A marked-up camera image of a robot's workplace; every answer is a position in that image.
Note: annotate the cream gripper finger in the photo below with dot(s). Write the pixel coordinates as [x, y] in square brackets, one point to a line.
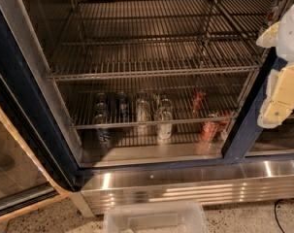
[279, 102]
[269, 38]

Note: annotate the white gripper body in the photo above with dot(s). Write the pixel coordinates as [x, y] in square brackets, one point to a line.
[292, 36]

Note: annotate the front red soda can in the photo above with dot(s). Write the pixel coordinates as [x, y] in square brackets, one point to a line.
[210, 128]

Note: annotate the stainless steel commercial fridge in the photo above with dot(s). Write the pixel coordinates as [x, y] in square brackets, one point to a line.
[132, 168]

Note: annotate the standalone blue pepsi can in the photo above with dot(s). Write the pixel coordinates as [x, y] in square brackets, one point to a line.
[122, 103]

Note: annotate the middle blue pepsi can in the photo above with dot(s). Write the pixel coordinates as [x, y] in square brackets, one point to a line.
[101, 108]

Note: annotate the open glass fridge door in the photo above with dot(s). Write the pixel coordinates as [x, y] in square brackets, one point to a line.
[27, 181]

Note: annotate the white bottle red label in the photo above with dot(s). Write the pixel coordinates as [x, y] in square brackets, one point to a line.
[272, 12]

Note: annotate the rear red snack bag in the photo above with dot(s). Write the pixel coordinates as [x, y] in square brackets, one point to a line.
[197, 100]

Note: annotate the clear plastic bin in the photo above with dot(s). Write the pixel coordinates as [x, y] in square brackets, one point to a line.
[161, 217]

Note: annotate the blue sliding door frame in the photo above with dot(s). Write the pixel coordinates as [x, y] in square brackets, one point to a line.
[245, 130]

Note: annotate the upper wire shelf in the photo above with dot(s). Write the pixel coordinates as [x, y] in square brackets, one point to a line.
[143, 38]

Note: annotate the wire shelf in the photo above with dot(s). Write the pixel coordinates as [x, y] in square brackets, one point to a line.
[223, 97]
[143, 38]

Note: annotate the middle wire shelf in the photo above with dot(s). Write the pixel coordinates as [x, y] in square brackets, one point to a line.
[223, 97]

